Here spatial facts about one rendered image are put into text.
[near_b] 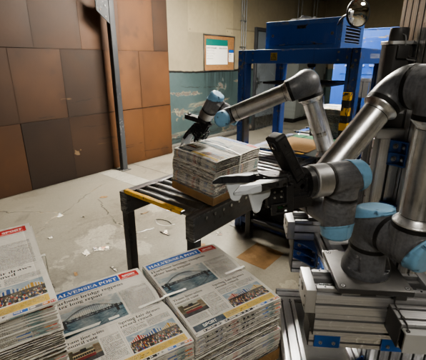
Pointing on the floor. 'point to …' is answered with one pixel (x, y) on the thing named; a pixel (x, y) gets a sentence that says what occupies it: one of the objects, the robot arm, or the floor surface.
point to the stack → (173, 312)
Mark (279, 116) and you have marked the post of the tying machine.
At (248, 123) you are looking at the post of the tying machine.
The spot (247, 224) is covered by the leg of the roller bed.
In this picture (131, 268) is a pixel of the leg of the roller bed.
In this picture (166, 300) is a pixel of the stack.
